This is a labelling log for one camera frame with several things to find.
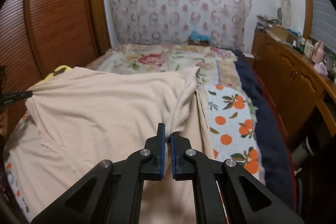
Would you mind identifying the navy blue bed sheet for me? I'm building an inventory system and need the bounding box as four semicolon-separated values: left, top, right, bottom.
234;51;296;210

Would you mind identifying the yellow pikachu plush toy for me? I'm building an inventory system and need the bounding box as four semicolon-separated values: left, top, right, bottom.
44;65;72;81

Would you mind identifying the brown louvered wardrobe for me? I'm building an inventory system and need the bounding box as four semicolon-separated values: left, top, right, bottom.
0;0;112;140

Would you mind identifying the pink circle pattern curtain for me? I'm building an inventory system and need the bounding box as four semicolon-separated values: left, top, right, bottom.
109;0;253;51

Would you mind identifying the person's left hand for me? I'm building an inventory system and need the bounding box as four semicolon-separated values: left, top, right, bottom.
0;110;8;136

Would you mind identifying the orange print white blanket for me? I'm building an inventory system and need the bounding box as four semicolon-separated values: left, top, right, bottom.
3;83;266;223

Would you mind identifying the cardboard box with blue cloth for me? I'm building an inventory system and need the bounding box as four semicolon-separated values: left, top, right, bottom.
187;30;211;47

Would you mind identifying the long wooden cabinet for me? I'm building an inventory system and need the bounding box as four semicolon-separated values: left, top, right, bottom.
252;30;335;141

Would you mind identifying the grey window roller blind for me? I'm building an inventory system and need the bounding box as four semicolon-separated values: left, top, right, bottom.
311;0;336;53

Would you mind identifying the stack of folded clothes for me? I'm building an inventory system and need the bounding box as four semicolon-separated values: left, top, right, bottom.
256;14;281;31

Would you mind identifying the peach printed t-shirt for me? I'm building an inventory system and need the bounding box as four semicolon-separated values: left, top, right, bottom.
4;67;213;221

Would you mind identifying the floral beige bed quilt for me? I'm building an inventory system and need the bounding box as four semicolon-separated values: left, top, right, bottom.
87;44;242;90

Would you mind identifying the pink tissue pack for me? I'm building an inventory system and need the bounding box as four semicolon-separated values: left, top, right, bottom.
314;62;328;77

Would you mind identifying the open cardboard box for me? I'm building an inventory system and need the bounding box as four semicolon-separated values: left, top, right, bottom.
266;24;298;43

